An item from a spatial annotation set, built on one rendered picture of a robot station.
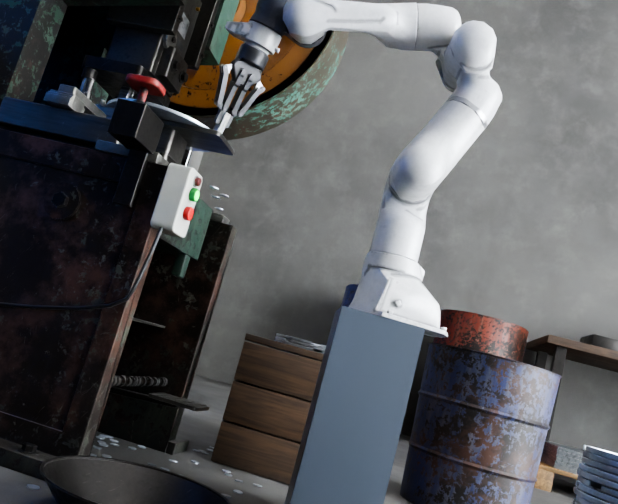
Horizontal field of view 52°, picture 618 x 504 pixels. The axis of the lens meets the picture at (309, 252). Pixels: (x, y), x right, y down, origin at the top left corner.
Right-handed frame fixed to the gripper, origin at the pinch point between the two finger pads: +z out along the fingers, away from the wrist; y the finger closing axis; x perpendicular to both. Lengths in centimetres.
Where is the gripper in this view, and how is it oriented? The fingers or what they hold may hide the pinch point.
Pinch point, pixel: (220, 125)
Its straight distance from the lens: 162.2
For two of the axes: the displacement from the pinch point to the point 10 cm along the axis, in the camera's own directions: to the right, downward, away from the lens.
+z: -4.4, 8.9, 1.0
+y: 7.5, 3.1, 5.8
